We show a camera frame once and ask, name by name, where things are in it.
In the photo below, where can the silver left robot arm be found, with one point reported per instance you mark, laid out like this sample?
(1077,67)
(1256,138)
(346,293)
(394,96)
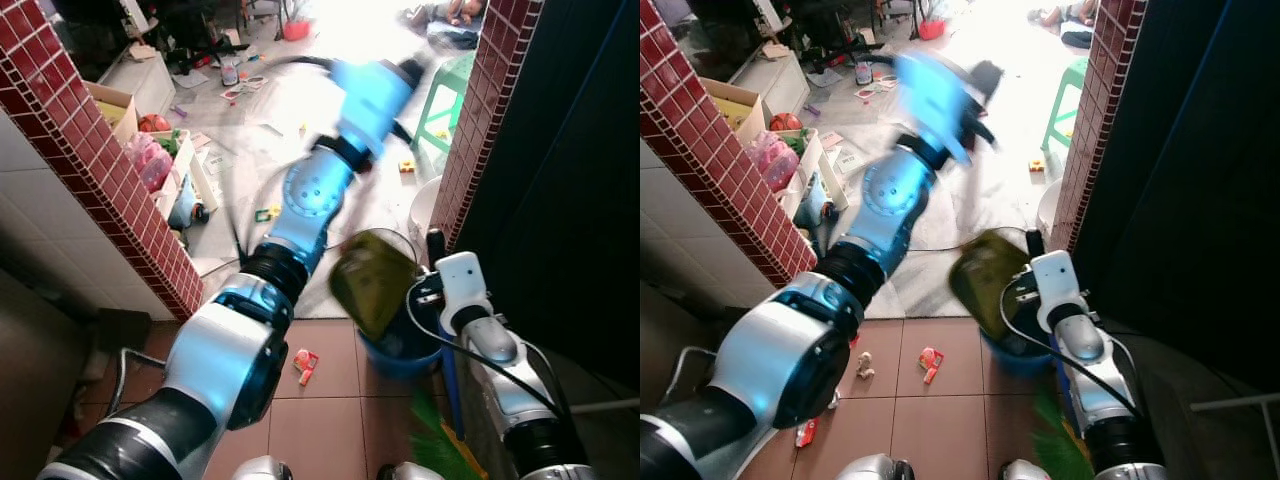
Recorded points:
(790,362)
(220,362)

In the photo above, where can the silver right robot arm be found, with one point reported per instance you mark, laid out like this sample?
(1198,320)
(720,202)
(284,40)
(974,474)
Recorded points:
(500,362)
(1087,352)

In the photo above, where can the person lying on floor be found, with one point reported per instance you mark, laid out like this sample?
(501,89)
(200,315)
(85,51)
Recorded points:
(1076,22)
(456,16)

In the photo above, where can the white plastic bucket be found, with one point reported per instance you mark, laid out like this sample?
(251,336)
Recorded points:
(1049,212)
(424,212)

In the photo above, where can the green plastic stool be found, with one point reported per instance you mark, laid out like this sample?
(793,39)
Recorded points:
(1064,102)
(440,102)

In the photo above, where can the olive plastic dustpan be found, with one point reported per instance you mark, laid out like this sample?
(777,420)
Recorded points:
(985,280)
(372,282)

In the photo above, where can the red plastic basket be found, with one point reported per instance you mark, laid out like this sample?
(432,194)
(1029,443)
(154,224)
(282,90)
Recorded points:
(932,29)
(295,29)

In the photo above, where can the small yellow red toy block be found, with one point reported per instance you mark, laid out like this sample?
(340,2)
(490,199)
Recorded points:
(407,166)
(1038,166)

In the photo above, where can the blue plastic bucket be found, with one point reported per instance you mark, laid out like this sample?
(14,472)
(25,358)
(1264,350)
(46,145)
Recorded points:
(1012,358)
(398,358)

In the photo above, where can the small red toy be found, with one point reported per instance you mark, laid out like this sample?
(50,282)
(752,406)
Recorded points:
(930,363)
(305,365)

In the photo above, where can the black office chair base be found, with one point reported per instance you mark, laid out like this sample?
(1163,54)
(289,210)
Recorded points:
(200,30)
(830,30)

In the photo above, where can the red ball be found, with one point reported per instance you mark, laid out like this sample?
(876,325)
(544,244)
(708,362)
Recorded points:
(152,123)
(785,122)

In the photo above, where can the white low cabinet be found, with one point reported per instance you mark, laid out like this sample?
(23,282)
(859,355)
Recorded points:
(140,78)
(776,78)

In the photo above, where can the small beige toy figure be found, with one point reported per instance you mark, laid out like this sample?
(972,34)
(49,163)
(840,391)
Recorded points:
(865,366)

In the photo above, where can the pink plastic toy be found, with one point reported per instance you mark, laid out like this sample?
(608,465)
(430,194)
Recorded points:
(150,162)
(776,162)

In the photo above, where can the silver right robot foot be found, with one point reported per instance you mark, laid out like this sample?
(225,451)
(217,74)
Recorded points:
(1023,471)
(405,471)

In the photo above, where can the silver robot foot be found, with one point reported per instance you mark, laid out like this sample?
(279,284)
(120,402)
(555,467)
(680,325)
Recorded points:
(405,471)
(1023,471)
(872,468)
(262,469)

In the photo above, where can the open cardboard box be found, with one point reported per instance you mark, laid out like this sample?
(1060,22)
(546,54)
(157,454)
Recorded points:
(735,105)
(115,108)

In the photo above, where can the silver left robot foot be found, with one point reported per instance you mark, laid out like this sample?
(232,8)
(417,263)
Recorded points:
(262,469)
(872,468)

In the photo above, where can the red and white wrapper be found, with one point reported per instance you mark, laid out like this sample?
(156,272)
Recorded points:
(807,432)

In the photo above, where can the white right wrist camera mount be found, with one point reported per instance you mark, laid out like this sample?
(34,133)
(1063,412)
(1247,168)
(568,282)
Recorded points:
(1056,285)
(462,285)

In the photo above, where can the grey metal tube frame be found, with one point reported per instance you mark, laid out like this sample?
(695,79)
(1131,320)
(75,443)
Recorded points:
(122,372)

